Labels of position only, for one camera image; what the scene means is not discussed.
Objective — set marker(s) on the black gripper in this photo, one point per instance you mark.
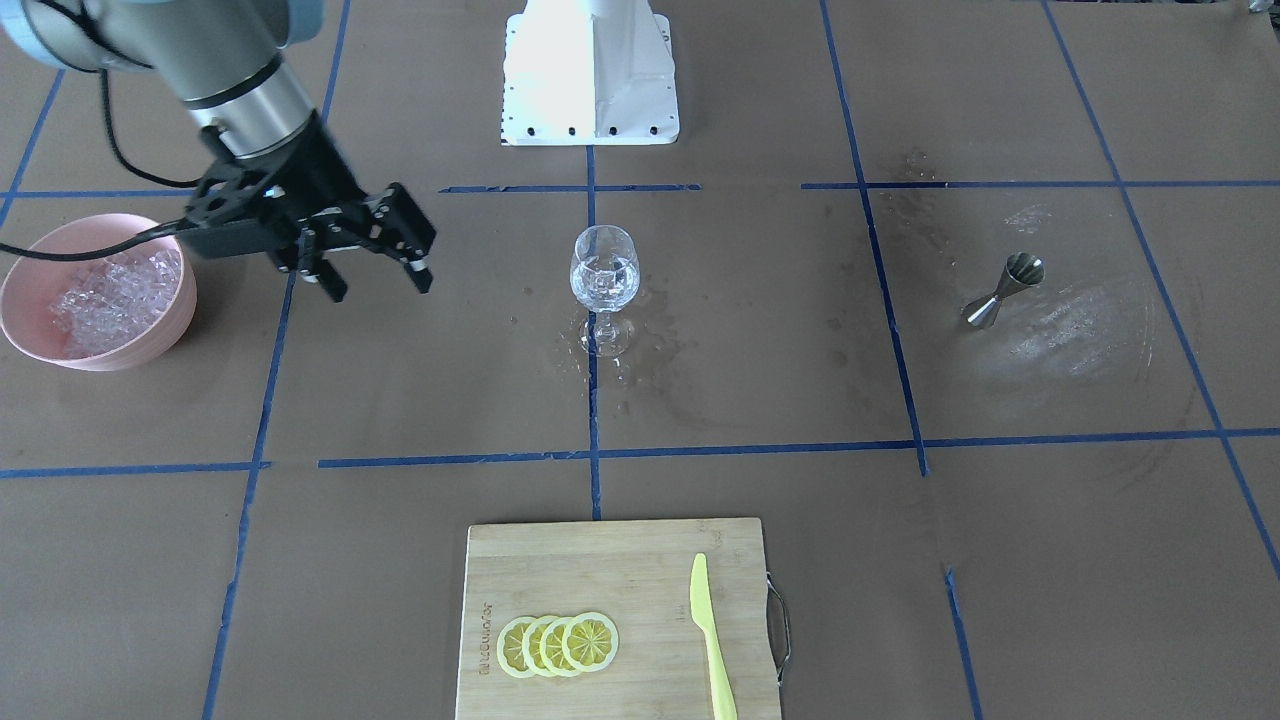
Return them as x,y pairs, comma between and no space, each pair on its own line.
312,178

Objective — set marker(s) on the clear ice cubes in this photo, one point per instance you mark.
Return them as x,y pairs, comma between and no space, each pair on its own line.
112,301

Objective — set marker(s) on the steel cocktail jigger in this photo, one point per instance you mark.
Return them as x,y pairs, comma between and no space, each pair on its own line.
1022,270

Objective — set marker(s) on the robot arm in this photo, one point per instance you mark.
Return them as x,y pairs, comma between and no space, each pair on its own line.
224,60

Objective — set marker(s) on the clear wine glass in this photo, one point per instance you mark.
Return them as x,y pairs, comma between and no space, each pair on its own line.
605,277

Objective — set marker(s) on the pink bowl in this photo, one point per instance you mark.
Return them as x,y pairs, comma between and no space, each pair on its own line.
32,284

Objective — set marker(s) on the wooden cutting board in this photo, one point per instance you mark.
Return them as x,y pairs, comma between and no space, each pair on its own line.
637,573

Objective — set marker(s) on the lemon slice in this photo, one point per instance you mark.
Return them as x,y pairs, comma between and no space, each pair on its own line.
590,642
551,648
511,655
531,646

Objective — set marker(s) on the yellow plastic knife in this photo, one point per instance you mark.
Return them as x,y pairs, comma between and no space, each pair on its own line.
701,610

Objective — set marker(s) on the white pedestal column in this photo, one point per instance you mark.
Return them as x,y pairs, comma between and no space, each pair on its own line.
589,73

